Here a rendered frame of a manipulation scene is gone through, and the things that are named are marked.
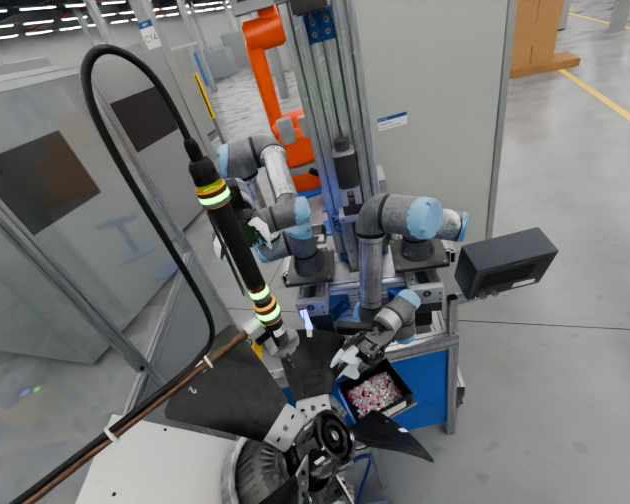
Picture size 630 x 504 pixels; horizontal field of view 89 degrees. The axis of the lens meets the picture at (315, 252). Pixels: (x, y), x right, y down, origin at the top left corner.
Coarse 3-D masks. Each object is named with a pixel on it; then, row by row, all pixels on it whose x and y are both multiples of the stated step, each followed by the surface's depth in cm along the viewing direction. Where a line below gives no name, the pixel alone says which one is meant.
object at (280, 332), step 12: (192, 144) 42; (192, 156) 43; (204, 156) 44; (192, 168) 43; (204, 168) 43; (204, 180) 44; (216, 180) 45; (276, 324) 62; (276, 336) 63; (288, 336) 66
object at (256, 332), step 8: (248, 328) 59; (256, 328) 59; (264, 328) 61; (288, 328) 69; (248, 336) 60; (256, 336) 59; (264, 336) 60; (296, 336) 66; (264, 344) 62; (272, 344) 63; (288, 344) 65; (296, 344) 65; (272, 352) 64; (280, 352) 64; (288, 352) 64
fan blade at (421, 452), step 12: (360, 420) 96; (372, 420) 97; (360, 432) 87; (372, 432) 88; (384, 432) 90; (396, 432) 93; (408, 432) 96; (372, 444) 81; (384, 444) 83; (396, 444) 85; (408, 444) 88; (420, 444) 92; (420, 456) 85
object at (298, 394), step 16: (304, 336) 101; (320, 336) 101; (336, 336) 102; (304, 352) 96; (320, 352) 96; (336, 352) 96; (288, 368) 92; (304, 368) 92; (320, 368) 91; (336, 368) 91; (288, 384) 89; (304, 384) 88; (320, 384) 87
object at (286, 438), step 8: (288, 408) 74; (280, 416) 74; (288, 416) 74; (296, 416) 75; (304, 416) 75; (280, 424) 73; (288, 424) 74; (296, 424) 74; (272, 432) 73; (280, 432) 73; (288, 432) 74; (296, 432) 74; (272, 440) 72; (280, 440) 73; (288, 440) 73; (280, 448) 73; (288, 448) 73
